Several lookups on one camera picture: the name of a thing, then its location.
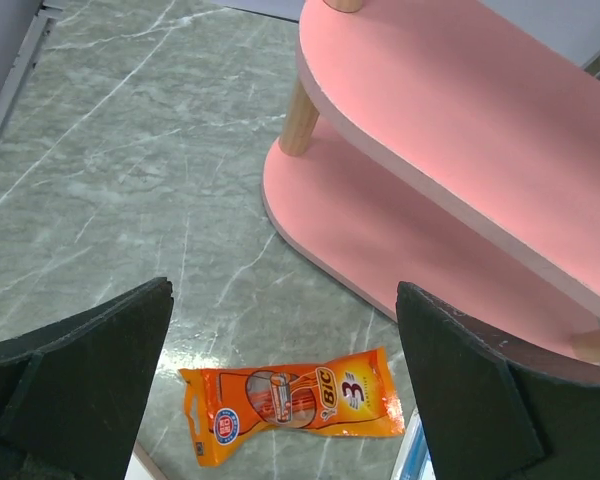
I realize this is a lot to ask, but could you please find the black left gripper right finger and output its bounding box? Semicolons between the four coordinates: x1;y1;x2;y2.
396;282;600;479

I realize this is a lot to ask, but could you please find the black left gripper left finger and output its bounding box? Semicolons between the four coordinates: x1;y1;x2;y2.
0;277;174;479

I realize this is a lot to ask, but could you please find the blue boxed razor pack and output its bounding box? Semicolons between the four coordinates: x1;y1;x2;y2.
390;408;436;480

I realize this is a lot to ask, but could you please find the orange razor pack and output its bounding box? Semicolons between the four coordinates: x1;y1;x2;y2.
179;348;405;467

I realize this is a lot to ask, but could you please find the pink three-tier shelf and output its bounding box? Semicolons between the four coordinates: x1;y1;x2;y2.
262;1;600;364

